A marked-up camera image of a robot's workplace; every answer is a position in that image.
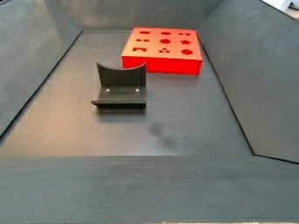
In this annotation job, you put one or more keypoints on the black curved fixture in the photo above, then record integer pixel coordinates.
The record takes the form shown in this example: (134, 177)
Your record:
(122, 86)

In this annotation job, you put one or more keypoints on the red shape-sorting board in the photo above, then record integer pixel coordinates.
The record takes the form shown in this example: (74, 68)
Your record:
(167, 50)

